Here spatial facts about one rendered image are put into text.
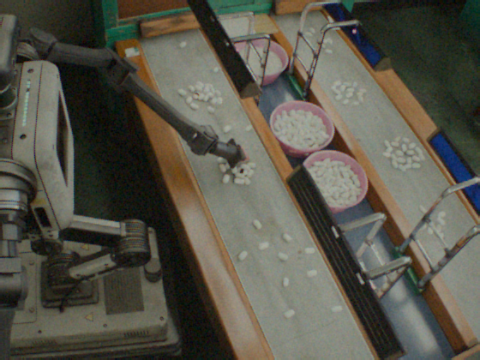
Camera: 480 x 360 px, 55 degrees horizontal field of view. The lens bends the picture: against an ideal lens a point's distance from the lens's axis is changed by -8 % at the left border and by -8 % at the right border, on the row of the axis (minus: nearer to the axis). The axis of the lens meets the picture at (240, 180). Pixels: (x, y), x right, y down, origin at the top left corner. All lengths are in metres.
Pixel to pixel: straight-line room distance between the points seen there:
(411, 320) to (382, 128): 0.85
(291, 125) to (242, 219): 0.50
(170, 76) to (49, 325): 1.15
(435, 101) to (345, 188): 1.86
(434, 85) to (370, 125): 1.67
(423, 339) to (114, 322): 1.12
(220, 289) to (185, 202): 0.35
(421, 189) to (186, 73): 1.12
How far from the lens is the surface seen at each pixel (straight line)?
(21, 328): 1.96
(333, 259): 1.39
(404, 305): 1.86
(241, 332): 1.58
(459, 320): 1.83
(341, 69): 2.41
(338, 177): 1.96
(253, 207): 1.81
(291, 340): 1.62
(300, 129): 2.07
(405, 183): 2.06
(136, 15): 2.35
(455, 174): 1.74
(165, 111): 1.72
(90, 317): 1.92
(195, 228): 1.72
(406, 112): 2.30
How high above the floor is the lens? 2.26
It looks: 54 degrees down
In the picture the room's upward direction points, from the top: 10 degrees clockwise
